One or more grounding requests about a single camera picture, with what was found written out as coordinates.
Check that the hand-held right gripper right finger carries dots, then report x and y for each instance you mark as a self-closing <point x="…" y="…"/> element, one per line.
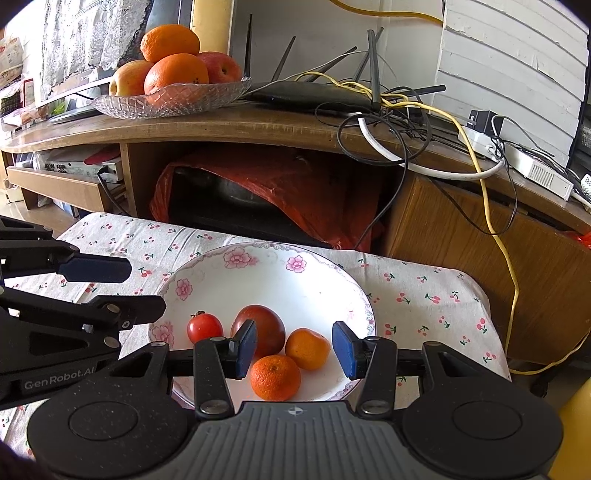
<point x="344" y="350"/>

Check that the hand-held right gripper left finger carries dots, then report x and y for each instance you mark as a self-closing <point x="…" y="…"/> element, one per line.
<point x="244" y="350"/>

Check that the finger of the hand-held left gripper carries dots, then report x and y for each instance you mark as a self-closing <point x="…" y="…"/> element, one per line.
<point x="134" y="308"/>
<point x="97" y="270"/>

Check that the large dark red tomato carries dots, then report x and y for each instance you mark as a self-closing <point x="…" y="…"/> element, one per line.
<point x="268" y="326"/>

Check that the orange tangerine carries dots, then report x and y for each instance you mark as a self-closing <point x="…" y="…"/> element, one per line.
<point x="307" y="348"/>
<point x="275" y="378"/>

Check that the small red tomato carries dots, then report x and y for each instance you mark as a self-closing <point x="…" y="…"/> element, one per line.
<point x="204" y="328"/>

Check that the white floral bowl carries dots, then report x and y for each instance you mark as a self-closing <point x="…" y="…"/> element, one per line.
<point x="277" y="286"/>

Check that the cherry print tablecloth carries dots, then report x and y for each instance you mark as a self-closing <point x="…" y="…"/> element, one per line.
<point x="415" y="297"/>

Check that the silver set-top box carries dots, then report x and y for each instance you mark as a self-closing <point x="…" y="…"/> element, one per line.
<point x="69" y="167"/>

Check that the red cloth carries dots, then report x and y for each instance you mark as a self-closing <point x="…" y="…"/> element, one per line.
<point x="104" y="154"/>

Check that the red plastic bag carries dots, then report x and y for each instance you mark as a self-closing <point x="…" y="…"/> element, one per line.
<point x="286" y="184"/>

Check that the clear glass fruit dish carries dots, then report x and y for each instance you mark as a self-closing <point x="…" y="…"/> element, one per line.
<point x="184" y="104"/>

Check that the colourful printed box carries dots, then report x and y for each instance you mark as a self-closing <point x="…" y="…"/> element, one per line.
<point x="18" y="99"/>

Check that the yellow-red apple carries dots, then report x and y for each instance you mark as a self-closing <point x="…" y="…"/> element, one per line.
<point x="127" y="79"/>

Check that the large orange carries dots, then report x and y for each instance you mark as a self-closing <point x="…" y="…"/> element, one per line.
<point x="170" y="42"/>
<point x="176" y="74"/>

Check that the wooden television cabinet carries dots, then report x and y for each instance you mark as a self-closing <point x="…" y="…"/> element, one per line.
<point x="277" y="125"/>

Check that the white lace cloth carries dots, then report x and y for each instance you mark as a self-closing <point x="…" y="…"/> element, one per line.
<point x="87" y="37"/>

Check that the red apple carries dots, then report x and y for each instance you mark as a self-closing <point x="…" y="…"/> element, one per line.
<point x="222" y="67"/>

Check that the white power strip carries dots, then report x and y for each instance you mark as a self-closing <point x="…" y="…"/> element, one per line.
<point x="480" y="143"/>

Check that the black router with antennas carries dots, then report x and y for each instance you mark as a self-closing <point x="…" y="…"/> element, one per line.
<point x="300" y="95"/>

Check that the flat screen television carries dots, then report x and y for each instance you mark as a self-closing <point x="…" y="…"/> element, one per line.
<point x="171" y="14"/>

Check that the black power adapter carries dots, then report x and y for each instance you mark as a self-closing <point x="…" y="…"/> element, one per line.
<point x="482" y="121"/>

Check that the white perforated network device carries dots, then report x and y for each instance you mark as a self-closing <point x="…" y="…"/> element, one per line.
<point x="586" y="187"/>

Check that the white slatted panel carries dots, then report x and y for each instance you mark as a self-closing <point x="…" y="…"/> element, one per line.
<point x="508" y="69"/>

